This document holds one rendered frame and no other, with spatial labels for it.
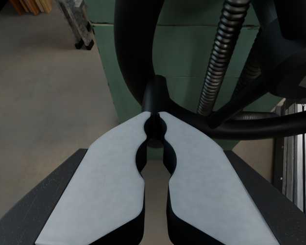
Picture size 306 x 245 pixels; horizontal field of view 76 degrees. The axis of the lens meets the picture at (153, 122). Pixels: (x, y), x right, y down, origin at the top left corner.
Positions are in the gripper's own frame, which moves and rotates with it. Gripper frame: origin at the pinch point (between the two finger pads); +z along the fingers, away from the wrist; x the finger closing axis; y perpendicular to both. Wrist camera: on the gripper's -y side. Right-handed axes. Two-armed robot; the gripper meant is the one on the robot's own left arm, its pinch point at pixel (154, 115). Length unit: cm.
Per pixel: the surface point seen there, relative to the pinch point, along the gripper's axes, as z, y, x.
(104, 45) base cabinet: 27.8, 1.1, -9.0
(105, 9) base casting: 24.4, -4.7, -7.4
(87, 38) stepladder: 125, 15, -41
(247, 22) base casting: 25.3, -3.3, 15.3
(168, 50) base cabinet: 28.2, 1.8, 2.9
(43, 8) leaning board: 158, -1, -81
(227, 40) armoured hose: 11.9, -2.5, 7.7
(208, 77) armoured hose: 15.0, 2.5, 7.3
